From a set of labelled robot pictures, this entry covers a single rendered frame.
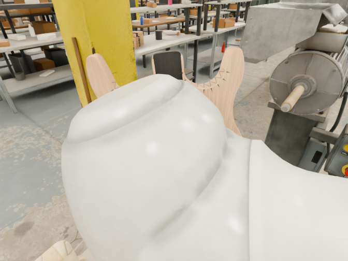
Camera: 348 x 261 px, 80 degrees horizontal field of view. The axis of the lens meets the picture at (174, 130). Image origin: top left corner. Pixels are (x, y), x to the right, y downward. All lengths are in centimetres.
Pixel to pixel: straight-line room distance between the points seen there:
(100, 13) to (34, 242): 165
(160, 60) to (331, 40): 67
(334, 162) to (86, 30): 121
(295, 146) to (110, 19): 114
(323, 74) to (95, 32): 98
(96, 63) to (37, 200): 195
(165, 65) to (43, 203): 195
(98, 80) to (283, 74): 73
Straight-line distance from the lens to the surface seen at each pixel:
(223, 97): 49
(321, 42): 98
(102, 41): 117
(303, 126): 120
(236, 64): 48
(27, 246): 206
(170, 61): 47
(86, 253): 55
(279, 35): 65
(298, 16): 64
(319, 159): 131
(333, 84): 96
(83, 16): 113
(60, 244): 44
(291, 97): 81
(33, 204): 230
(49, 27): 517
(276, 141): 128
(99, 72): 47
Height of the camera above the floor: 157
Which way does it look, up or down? 34 degrees down
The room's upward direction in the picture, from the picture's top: straight up
